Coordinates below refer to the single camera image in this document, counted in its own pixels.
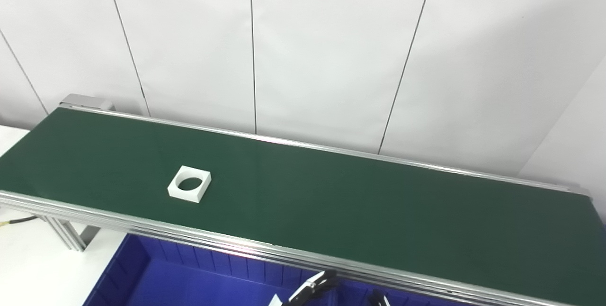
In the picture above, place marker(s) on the blue plastic bin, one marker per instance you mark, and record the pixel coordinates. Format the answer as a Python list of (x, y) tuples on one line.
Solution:
[(416, 299), (189, 282)]

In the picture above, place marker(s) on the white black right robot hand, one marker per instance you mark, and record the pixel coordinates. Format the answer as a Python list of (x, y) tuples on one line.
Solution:
[(378, 299)]

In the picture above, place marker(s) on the white square part round hole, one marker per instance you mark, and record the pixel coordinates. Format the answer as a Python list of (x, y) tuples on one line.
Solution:
[(201, 187)]

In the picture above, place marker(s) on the green conveyor belt aluminium frame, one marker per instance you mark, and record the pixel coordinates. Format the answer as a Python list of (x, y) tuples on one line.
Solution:
[(331, 202)]

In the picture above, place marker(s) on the aluminium conveyor support leg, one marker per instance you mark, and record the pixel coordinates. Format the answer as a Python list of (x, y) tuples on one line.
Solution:
[(66, 232)]

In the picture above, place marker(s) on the grey conveyor motor housing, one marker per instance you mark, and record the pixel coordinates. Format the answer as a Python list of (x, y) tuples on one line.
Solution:
[(87, 102)]

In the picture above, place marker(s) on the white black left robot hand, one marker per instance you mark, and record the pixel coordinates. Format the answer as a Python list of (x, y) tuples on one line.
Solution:
[(317, 282)]

